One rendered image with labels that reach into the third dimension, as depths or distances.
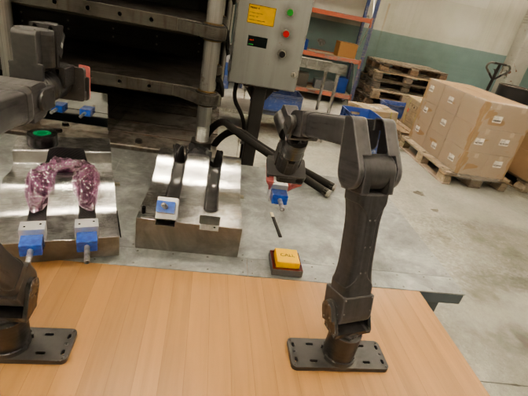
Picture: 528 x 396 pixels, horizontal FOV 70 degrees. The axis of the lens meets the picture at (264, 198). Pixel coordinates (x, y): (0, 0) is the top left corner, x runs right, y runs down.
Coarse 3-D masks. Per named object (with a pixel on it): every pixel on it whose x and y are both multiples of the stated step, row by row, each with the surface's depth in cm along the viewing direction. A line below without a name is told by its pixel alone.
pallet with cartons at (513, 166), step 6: (522, 144) 438; (522, 150) 437; (516, 156) 445; (522, 156) 437; (516, 162) 444; (522, 162) 436; (510, 168) 452; (516, 168) 444; (522, 168) 435; (516, 174) 443; (522, 174) 435; (522, 180) 436; (516, 186) 441; (522, 186) 433
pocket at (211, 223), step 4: (200, 216) 98; (204, 216) 98; (208, 216) 98; (212, 216) 98; (200, 220) 99; (204, 220) 99; (208, 220) 99; (212, 220) 99; (216, 220) 99; (200, 224) 99; (204, 224) 99; (208, 224) 99; (212, 224) 99; (216, 224) 100; (200, 228) 95; (204, 228) 98; (208, 228) 98; (212, 228) 98; (216, 228) 99
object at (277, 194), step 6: (276, 186) 105; (282, 186) 105; (270, 192) 106; (276, 192) 103; (282, 192) 104; (270, 198) 105; (276, 198) 102; (282, 198) 103; (282, 204) 99; (282, 210) 98
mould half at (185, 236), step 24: (168, 168) 114; (192, 168) 116; (240, 168) 120; (192, 192) 109; (144, 216) 93; (192, 216) 97; (216, 216) 99; (240, 216) 101; (144, 240) 95; (168, 240) 95; (192, 240) 96; (216, 240) 97
